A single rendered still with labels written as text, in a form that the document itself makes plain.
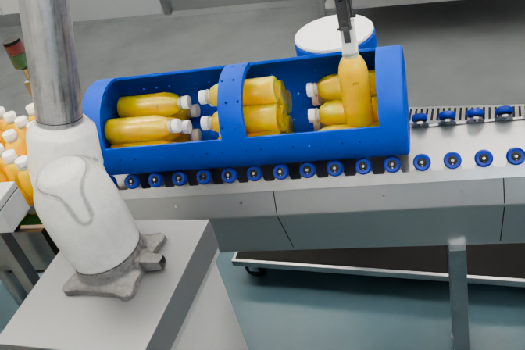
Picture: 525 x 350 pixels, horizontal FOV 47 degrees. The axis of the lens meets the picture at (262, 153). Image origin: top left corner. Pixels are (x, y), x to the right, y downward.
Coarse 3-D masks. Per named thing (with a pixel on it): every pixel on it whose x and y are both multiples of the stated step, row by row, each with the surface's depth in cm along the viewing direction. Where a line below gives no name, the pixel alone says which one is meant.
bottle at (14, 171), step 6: (18, 156) 177; (6, 162) 175; (12, 162) 176; (6, 168) 176; (12, 168) 175; (6, 174) 177; (12, 174) 176; (12, 180) 177; (18, 180) 177; (18, 186) 178; (30, 204) 182
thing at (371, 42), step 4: (372, 36) 205; (368, 40) 203; (372, 40) 205; (376, 40) 209; (360, 44) 201; (364, 44) 202; (368, 44) 203; (372, 44) 205; (376, 44) 209; (296, 48) 210; (360, 48) 201; (296, 52) 212; (300, 52) 208; (304, 52) 206; (308, 52) 205
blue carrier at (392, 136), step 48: (384, 48) 152; (96, 96) 167; (192, 96) 184; (240, 96) 154; (384, 96) 144; (192, 144) 159; (240, 144) 156; (288, 144) 154; (336, 144) 151; (384, 144) 149
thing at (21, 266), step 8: (0, 240) 171; (8, 240) 173; (0, 248) 173; (8, 248) 173; (16, 248) 176; (8, 256) 175; (16, 256) 176; (24, 256) 179; (8, 264) 177; (16, 264) 177; (24, 264) 179; (16, 272) 179; (24, 272) 179; (32, 272) 182; (24, 280) 181; (32, 280) 182; (24, 288) 183; (32, 288) 183
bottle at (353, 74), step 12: (348, 60) 144; (360, 60) 144; (348, 72) 144; (360, 72) 144; (348, 84) 146; (360, 84) 145; (348, 96) 148; (360, 96) 147; (348, 108) 150; (360, 108) 149; (372, 108) 152; (348, 120) 153; (360, 120) 151; (372, 120) 153
